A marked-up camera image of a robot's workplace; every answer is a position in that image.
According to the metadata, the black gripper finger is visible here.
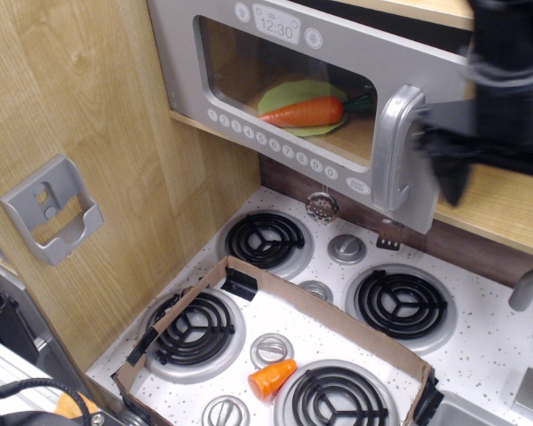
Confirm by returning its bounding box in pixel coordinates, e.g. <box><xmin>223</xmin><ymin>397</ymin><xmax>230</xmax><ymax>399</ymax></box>
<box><xmin>414</xmin><ymin>99</ymin><xmax>478</xmax><ymax>206</ymax></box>

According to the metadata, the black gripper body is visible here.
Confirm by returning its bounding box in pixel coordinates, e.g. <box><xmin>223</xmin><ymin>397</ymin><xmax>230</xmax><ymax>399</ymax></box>
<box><xmin>459</xmin><ymin>1</ymin><xmax>533</xmax><ymax>175</ymax></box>

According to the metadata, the silver microwave door handle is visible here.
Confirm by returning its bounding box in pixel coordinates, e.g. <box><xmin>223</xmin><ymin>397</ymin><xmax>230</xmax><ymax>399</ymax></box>
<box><xmin>371</xmin><ymin>85</ymin><xmax>425</xmax><ymax>212</ymax></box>

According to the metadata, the grey toy microwave door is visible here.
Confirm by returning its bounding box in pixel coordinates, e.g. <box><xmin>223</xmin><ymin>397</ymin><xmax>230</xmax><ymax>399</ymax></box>
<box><xmin>148</xmin><ymin>1</ymin><xmax>471</xmax><ymax>233</ymax></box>

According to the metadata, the wooden microwave shelf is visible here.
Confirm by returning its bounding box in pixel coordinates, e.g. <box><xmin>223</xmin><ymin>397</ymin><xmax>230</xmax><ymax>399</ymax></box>
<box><xmin>168</xmin><ymin>110</ymin><xmax>533</xmax><ymax>256</ymax></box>

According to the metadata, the orange toy carrot in microwave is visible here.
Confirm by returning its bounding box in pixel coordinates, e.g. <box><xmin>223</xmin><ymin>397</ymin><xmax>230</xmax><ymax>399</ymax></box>
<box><xmin>259</xmin><ymin>95</ymin><xmax>374</xmax><ymax>128</ymax></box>

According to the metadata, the hanging toy spatula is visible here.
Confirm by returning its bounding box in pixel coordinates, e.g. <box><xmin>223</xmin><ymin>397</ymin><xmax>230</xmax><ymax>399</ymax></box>
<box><xmin>376</xmin><ymin>218</ymin><xmax>404</xmax><ymax>251</ymax></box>

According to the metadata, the hanging toy strainer spoon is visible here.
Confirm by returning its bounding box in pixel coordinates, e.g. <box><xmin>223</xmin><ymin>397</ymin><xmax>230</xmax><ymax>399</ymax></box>
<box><xmin>305</xmin><ymin>185</ymin><xmax>339</xmax><ymax>224</ymax></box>

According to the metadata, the silver back stove knob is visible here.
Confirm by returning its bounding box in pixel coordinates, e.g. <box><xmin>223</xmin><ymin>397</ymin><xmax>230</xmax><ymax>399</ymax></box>
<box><xmin>327</xmin><ymin>234</ymin><xmax>367</xmax><ymax>265</ymax></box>

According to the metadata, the silver stove knob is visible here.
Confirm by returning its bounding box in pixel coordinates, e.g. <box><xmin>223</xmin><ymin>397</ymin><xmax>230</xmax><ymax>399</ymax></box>
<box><xmin>327</xmin><ymin>234</ymin><xmax>367</xmax><ymax>265</ymax></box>
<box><xmin>202</xmin><ymin>395</ymin><xmax>251</xmax><ymax>426</ymax></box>
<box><xmin>298</xmin><ymin>280</ymin><xmax>333</xmax><ymax>304</ymax></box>
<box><xmin>250</xmin><ymin>333</ymin><xmax>294</xmax><ymax>369</ymax></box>

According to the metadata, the green felt lettuce leaf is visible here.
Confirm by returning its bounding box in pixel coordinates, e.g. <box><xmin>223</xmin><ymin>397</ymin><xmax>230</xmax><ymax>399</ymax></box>
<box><xmin>258</xmin><ymin>80</ymin><xmax>347</xmax><ymax>138</ymax></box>

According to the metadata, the back right black burner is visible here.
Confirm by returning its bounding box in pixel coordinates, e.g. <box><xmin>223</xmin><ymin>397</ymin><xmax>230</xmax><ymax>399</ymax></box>
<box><xmin>344</xmin><ymin>264</ymin><xmax>457</xmax><ymax>355</ymax></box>

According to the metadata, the black burner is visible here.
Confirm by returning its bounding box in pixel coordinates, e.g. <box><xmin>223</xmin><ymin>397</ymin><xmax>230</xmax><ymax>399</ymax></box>
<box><xmin>344</xmin><ymin>264</ymin><xmax>457</xmax><ymax>355</ymax></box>
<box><xmin>273</xmin><ymin>359</ymin><xmax>401</xmax><ymax>425</ymax></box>
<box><xmin>217</xmin><ymin>210</ymin><xmax>314</xmax><ymax>280</ymax></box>
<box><xmin>146</xmin><ymin>289</ymin><xmax>246</xmax><ymax>384</ymax></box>

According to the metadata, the silver middle stove knob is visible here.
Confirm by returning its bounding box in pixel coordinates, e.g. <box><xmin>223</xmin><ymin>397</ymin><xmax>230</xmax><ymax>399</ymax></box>
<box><xmin>298</xmin><ymin>280</ymin><xmax>333</xmax><ymax>304</ymax></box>

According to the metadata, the back left black burner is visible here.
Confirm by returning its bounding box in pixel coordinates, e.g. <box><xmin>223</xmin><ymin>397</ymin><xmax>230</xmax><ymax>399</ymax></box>
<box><xmin>217</xmin><ymin>210</ymin><xmax>314</xmax><ymax>280</ymax></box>

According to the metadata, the brown cardboard barrier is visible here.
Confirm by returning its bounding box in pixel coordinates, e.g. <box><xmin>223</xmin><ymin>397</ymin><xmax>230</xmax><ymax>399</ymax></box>
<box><xmin>113</xmin><ymin>257</ymin><xmax>442</xmax><ymax>425</ymax></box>

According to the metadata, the silver toy sink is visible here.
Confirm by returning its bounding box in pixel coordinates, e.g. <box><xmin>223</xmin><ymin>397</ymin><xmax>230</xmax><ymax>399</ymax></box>
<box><xmin>428</xmin><ymin>367</ymin><xmax>533</xmax><ymax>425</ymax></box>

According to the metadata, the silver front centre stove knob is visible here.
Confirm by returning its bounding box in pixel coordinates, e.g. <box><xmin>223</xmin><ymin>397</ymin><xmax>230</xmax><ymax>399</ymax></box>
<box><xmin>250</xmin><ymin>333</ymin><xmax>294</xmax><ymax>369</ymax></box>

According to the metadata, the front right black burner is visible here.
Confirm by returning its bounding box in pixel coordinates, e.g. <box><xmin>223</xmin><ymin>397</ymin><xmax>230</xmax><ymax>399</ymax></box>
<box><xmin>273</xmin><ymin>359</ymin><xmax>401</xmax><ymax>425</ymax></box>

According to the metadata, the orange carrot piece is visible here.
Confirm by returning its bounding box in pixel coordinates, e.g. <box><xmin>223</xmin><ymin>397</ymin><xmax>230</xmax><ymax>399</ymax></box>
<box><xmin>247</xmin><ymin>359</ymin><xmax>297</xmax><ymax>400</ymax></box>

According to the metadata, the front left black burner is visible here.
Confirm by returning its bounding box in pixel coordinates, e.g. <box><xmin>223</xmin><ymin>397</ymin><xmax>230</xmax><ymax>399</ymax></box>
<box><xmin>146</xmin><ymin>289</ymin><xmax>246</xmax><ymax>384</ymax></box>

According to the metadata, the silver front bottom stove knob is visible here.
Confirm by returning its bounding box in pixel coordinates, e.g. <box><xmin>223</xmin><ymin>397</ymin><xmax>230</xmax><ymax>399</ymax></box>
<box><xmin>202</xmin><ymin>395</ymin><xmax>251</xmax><ymax>426</ymax></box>

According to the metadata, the grey wall phone holder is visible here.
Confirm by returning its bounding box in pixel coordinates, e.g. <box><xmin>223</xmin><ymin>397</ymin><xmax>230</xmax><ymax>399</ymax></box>
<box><xmin>0</xmin><ymin>154</ymin><xmax>104</xmax><ymax>266</ymax></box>

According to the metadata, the black braided cable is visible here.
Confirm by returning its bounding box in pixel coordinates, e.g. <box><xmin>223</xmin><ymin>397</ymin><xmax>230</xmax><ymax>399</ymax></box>
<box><xmin>0</xmin><ymin>377</ymin><xmax>92</xmax><ymax>426</ymax></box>

